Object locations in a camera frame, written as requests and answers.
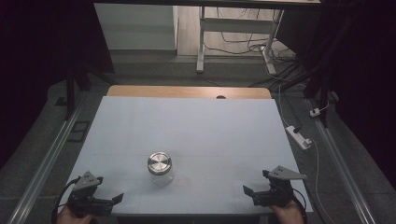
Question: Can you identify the black floor bracket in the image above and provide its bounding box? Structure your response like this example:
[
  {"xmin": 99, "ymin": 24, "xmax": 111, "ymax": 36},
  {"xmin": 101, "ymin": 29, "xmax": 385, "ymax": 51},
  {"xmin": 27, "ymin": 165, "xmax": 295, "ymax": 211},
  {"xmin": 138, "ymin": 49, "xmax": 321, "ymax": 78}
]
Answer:
[{"xmin": 66, "ymin": 120, "xmax": 92, "ymax": 144}]

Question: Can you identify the silver metal jar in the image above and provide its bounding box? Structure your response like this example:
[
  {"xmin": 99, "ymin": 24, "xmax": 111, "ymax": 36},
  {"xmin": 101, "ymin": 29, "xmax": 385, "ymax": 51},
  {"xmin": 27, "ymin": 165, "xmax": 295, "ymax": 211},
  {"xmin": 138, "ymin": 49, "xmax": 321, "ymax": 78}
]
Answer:
[{"xmin": 147, "ymin": 151, "xmax": 173, "ymax": 176}]

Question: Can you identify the white metal desk frame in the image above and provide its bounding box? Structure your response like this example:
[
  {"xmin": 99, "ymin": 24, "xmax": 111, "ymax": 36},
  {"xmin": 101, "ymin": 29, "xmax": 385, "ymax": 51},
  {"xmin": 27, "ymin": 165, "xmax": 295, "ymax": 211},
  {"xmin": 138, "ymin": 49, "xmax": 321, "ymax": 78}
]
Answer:
[{"xmin": 195, "ymin": 5, "xmax": 285, "ymax": 77}]

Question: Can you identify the clear glass jar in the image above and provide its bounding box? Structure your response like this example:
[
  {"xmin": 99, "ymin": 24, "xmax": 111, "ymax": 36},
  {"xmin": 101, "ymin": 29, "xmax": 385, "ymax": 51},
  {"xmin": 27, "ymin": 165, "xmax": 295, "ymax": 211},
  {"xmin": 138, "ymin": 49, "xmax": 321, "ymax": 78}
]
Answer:
[{"xmin": 148, "ymin": 165, "xmax": 176, "ymax": 188}]

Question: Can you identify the white cabinet panel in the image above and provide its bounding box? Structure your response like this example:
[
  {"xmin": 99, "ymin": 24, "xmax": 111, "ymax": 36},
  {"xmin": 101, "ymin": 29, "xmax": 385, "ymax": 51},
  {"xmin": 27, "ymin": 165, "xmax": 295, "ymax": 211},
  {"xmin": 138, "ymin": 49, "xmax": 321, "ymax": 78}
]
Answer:
[{"xmin": 93, "ymin": 3, "xmax": 179, "ymax": 51}]

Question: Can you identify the black metal stand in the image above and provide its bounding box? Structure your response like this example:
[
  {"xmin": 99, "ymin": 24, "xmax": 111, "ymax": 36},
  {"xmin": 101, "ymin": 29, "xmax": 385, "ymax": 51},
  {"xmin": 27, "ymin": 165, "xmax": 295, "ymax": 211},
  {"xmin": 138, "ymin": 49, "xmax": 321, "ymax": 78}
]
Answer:
[
  {"xmin": 303, "ymin": 60, "xmax": 332, "ymax": 129},
  {"xmin": 64, "ymin": 60, "xmax": 108, "ymax": 121}
]

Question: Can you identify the white power strip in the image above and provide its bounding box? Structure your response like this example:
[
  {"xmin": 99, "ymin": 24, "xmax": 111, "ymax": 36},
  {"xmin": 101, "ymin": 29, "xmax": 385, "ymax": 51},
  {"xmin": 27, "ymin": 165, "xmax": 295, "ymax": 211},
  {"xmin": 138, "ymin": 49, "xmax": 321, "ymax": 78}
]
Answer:
[{"xmin": 285, "ymin": 125, "xmax": 313, "ymax": 151}]

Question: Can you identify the white table cover sheet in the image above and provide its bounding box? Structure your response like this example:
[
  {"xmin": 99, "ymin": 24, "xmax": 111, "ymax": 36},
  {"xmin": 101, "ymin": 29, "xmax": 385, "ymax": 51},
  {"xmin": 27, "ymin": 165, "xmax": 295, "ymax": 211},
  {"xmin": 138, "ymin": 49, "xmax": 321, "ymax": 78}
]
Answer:
[{"xmin": 60, "ymin": 95, "xmax": 314, "ymax": 217}]

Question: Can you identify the wooden table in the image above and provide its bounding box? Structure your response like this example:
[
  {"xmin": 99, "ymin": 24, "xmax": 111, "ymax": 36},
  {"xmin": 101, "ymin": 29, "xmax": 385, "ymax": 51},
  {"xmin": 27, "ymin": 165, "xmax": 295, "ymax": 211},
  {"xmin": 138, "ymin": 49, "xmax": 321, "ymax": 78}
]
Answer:
[{"xmin": 106, "ymin": 85, "xmax": 273, "ymax": 100}]

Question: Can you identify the person's right hand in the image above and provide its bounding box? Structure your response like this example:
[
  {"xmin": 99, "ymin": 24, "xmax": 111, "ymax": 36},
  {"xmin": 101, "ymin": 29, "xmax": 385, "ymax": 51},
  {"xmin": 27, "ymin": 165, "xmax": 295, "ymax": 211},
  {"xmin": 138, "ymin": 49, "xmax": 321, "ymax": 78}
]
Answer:
[{"xmin": 269, "ymin": 200, "xmax": 307, "ymax": 224}]

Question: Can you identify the thin white cable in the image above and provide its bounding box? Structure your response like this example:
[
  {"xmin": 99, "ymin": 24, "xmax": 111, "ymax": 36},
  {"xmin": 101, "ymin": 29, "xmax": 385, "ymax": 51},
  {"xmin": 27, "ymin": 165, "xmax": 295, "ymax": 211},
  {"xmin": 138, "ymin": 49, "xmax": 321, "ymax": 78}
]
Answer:
[{"xmin": 309, "ymin": 138, "xmax": 339, "ymax": 224}]

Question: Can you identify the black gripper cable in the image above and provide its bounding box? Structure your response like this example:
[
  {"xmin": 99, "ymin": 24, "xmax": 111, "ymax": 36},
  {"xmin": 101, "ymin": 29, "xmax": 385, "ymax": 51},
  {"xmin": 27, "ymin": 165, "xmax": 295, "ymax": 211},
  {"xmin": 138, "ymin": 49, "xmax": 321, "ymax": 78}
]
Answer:
[
  {"xmin": 291, "ymin": 186, "xmax": 310, "ymax": 224},
  {"xmin": 50, "ymin": 176, "xmax": 82, "ymax": 224}
]

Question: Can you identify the metal floor rail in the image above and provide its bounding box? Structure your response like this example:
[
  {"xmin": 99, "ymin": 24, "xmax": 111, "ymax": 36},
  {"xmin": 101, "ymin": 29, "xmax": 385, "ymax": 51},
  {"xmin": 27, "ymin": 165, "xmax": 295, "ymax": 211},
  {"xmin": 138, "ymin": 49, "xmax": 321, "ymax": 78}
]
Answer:
[
  {"xmin": 306, "ymin": 98, "xmax": 379, "ymax": 224},
  {"xmin": 6, "ymin": 101, "xmax": 87, "ymax": 224}
]

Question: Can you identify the tangle of black floor cables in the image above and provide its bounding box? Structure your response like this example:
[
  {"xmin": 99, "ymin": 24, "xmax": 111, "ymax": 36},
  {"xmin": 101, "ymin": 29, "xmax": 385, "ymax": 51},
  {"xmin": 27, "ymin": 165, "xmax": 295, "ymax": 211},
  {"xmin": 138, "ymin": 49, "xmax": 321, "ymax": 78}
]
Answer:
[{"xmin": 204, "ymin": 7, "xmax": 307, "ymax": 90}]

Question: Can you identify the black curtain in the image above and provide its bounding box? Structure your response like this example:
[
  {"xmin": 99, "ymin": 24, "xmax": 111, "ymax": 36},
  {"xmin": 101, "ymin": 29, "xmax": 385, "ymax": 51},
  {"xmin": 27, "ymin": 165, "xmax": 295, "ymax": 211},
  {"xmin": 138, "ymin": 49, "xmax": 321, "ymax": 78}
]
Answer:
[
  {"xmin": 0, "ymin": 0, "xmax": 116, "ymax": 171},
  {"xmin": 276, "ymin": 0, "xmax": 396, "ymax": 189}
]

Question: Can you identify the person's left hand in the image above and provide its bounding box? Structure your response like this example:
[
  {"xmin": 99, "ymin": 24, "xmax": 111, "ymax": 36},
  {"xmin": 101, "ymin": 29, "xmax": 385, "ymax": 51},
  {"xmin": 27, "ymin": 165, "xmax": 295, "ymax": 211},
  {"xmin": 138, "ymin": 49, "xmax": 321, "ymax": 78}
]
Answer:
[{"xmin": 55, "ymin": 204, "xmax": 94, "ymax": 224}]

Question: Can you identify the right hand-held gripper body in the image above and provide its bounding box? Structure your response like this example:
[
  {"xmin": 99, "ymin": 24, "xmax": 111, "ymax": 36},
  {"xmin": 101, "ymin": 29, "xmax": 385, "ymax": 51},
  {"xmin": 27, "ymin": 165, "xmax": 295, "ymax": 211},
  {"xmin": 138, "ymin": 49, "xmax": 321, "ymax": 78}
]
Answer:
[{"xmin": 251, "ymin": 165, "xmax": 308, "ymax": 208}]

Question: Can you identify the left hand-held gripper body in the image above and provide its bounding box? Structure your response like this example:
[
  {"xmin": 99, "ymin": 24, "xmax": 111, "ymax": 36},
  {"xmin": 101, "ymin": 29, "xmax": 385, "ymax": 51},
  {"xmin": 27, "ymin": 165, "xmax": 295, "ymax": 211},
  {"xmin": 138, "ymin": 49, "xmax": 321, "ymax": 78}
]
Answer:
[{"xmin": 66, "ymin": 171, "xmax": 115, "ymax": 217}]

